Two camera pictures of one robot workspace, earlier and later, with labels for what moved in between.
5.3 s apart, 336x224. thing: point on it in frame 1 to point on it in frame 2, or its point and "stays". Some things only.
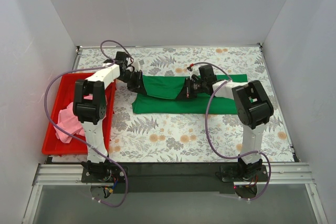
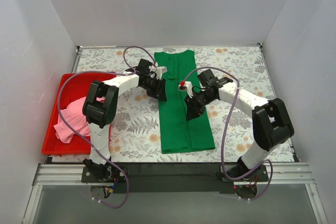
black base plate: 174,178 stays
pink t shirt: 67,120 stays
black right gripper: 189,87 to 196,104
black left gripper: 135,81 to 157,87
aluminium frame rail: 299,172 stays
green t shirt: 161,93 to 177,134
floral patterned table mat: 188,137 stays
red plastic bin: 64,94 stays
